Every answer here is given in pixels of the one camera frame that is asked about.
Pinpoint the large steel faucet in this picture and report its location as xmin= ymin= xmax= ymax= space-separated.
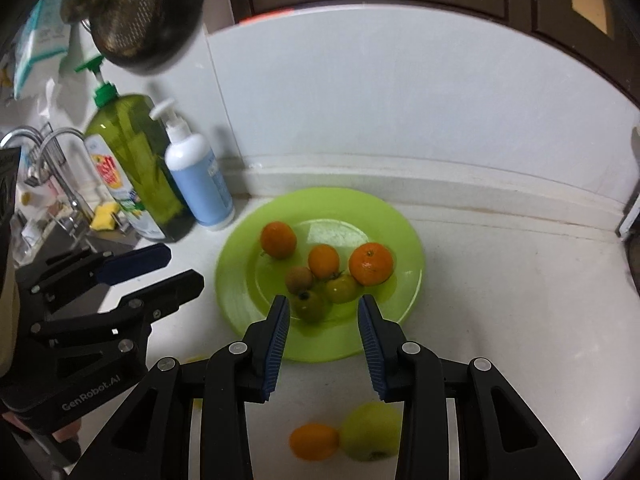
xmin=0 ymin=128 xmax=46 ymax=186

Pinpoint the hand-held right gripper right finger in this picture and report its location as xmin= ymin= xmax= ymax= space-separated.
xmin=357 ymin=294 xmax=573 ymax=480

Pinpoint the small orange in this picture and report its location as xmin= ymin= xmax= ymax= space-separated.
xmin=289 ymin=423 xmax=342 ymax=462

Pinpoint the white blue pump bottle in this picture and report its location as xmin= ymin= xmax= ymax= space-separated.
xmin=150 ymin=98 xmax=236 ymax=231

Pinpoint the teal white box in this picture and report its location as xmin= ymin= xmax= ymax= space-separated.
xmin=12 ymin=0 xmax=86 ymax=101

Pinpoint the white plastic bag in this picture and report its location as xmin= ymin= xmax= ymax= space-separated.
xmin=37 ymin=57 xmax=96 ymax=121

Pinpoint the thin steel faucet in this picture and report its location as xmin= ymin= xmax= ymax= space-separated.
xmin=37 ymin=128 xmax=98 ymax=238

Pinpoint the black frying pan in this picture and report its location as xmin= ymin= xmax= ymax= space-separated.
xmin=85 ymin=0 xmax=208 ymax=70

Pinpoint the green plate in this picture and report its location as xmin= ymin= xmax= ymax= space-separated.
xmin=215 ymin=187 xmax=426 ymax=363

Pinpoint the brown kiwi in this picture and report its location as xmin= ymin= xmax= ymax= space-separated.
xmin=285 ymin=266 xmax=315 ymax=293

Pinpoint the person's left hand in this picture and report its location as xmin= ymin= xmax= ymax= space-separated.
xmin=0 ymin=410 xmax=83 ymax=467

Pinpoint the large orange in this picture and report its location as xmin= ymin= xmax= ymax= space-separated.
xmin=348 ymin=242 xmax=394 ymax=286

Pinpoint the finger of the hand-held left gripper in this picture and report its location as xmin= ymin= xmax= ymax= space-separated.
xmin=15 ymin=243 xmax=172 ymax=311
xmin=30 ymin=269 xmax=206 ymax=345

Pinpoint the green dish soap bottle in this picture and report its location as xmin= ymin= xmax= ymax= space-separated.
xmin=75 ymin=55 xmax=196 ymax=243

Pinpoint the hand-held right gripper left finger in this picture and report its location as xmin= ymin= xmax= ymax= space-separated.
xmin=67 ymin=294 xmax=292 ymax=480

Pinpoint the green tomato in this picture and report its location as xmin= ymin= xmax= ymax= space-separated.
xmin=291 ymin=290 xmax=327 ymax=323
xmin=322 ymin=271 xmax=362 ymax=304

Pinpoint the yellow sponge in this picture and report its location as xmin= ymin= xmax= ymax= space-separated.
xmin=90 ymin=202 xmax=121 ymax=232

